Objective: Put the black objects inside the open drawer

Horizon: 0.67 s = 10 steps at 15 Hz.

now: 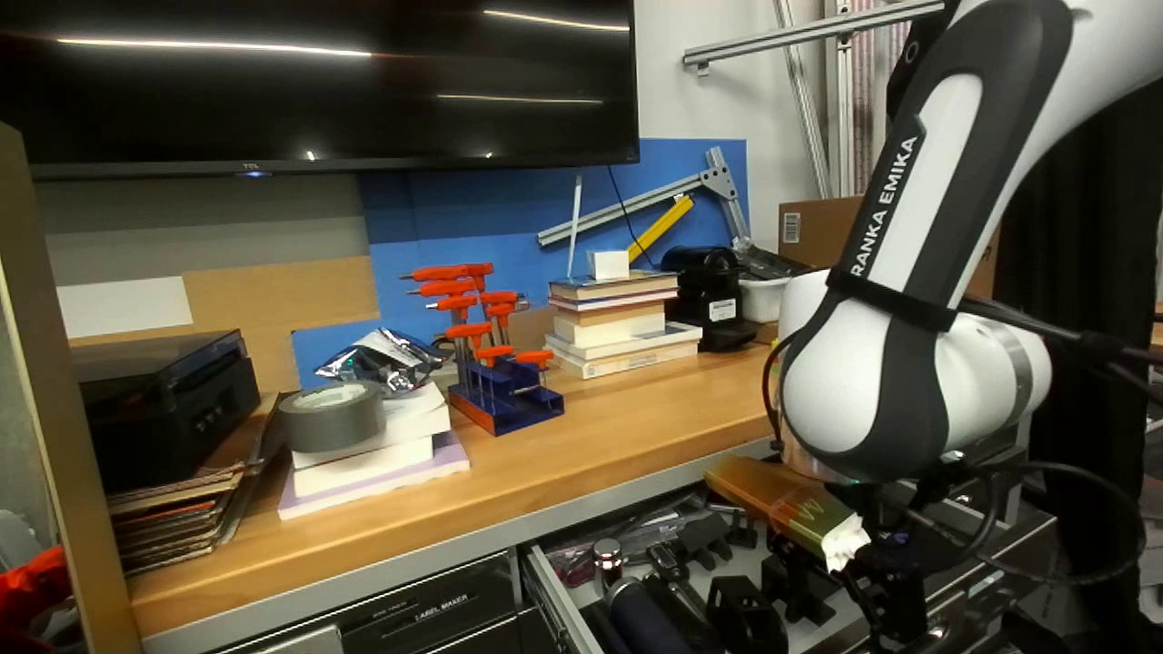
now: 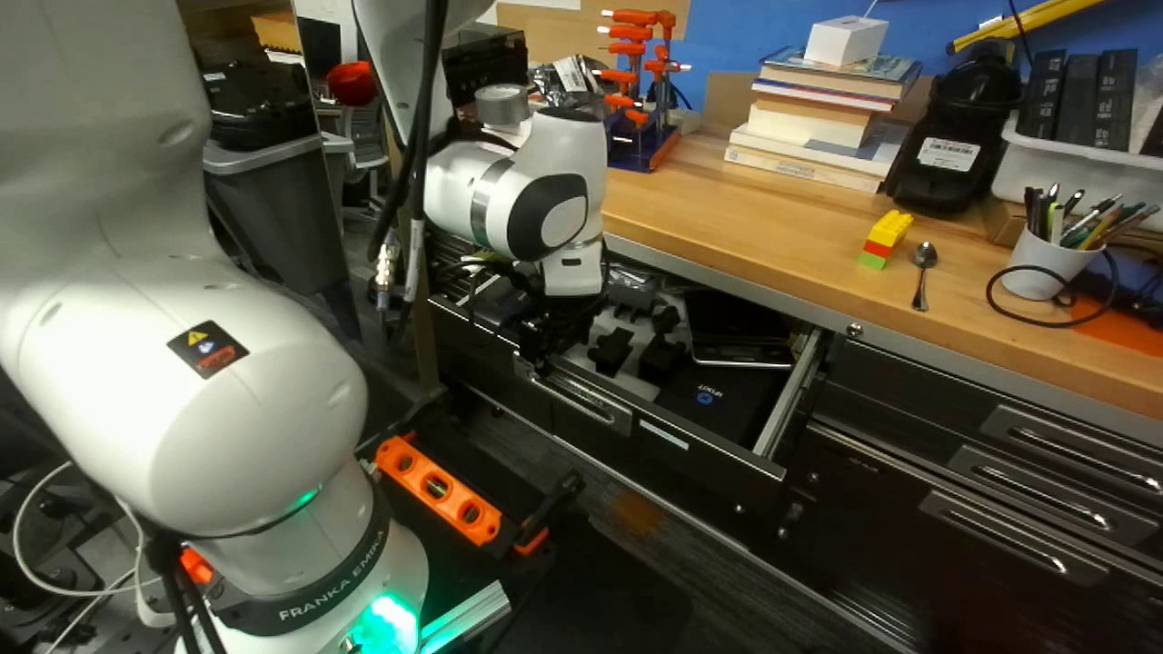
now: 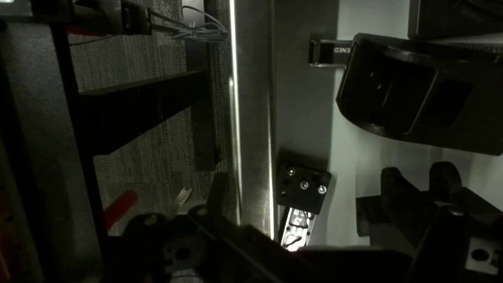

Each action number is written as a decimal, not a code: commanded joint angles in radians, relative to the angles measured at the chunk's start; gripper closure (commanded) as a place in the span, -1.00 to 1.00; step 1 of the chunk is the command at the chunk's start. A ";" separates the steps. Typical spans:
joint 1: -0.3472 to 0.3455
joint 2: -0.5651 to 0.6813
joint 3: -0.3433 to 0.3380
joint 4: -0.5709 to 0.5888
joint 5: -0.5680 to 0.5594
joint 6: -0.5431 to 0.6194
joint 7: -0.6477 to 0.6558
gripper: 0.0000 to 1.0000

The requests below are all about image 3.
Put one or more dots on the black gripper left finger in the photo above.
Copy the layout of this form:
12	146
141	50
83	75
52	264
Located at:
173	251

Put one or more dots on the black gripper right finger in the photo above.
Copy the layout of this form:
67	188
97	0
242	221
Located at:
440	245

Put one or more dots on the black metal tool drawer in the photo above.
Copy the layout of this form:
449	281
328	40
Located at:
298	103

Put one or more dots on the white drawer liner sheet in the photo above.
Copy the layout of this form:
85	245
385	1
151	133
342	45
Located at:
366	157

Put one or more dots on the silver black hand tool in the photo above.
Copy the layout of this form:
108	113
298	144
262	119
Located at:
303	185

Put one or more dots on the black printed strip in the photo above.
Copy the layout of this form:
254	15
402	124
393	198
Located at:
327	51

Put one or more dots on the black metal stand frame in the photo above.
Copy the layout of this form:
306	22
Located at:
141	103

